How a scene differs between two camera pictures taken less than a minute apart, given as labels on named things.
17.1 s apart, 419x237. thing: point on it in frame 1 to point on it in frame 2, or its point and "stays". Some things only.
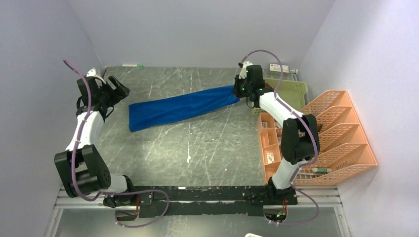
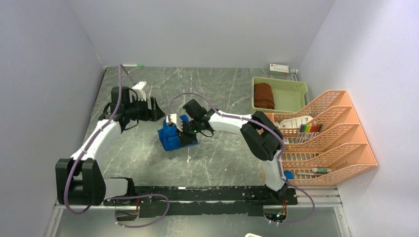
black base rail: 187,201 stays
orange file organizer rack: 344,149 stays
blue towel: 146,114 to 169,136
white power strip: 276,67 stays
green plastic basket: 293,94 stays
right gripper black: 236,90 to 185,139
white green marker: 132,65 stays
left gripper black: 121,92 to 152,115
